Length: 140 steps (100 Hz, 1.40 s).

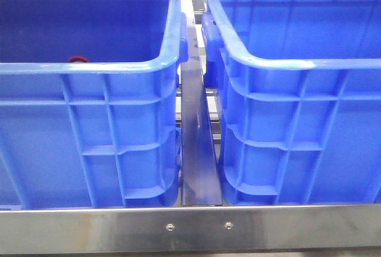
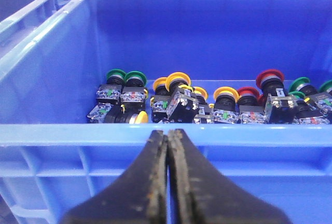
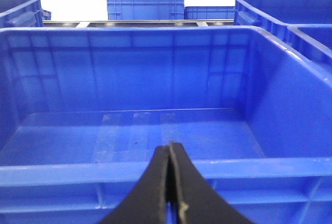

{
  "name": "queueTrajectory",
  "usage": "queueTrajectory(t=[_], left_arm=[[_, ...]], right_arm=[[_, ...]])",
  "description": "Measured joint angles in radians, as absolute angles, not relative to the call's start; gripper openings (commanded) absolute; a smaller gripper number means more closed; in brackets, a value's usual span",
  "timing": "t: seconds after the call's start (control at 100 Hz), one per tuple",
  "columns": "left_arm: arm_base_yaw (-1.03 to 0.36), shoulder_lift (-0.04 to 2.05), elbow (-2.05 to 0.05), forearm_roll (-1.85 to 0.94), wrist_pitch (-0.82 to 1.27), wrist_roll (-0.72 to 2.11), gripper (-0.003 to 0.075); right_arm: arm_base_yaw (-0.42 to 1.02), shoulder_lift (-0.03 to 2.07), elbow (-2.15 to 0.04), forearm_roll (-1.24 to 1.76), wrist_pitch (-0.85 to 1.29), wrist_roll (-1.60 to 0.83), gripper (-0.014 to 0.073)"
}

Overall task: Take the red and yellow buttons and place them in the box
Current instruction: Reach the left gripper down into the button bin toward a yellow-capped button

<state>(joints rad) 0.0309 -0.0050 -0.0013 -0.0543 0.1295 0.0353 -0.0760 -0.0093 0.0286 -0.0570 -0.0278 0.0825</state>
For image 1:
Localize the blue plastic bin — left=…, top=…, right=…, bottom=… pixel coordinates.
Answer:
left=1, top=0, right=188, bottom=210
left=203, top=0, right=380, bottom=205

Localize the steel front frame rail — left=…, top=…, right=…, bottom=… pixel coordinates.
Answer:
left=1, top=204, right=380, bottom=255

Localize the right blue plastic bin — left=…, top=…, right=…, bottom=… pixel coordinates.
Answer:
left=203, top=0, right=380, bottom=205

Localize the red mushroom push button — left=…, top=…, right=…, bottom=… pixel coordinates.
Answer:
left=68, top=55, right=89, bottom=63

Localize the left blue plastic bin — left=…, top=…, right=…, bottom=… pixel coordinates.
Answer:
left=1, top=0, right=188, bottom=210

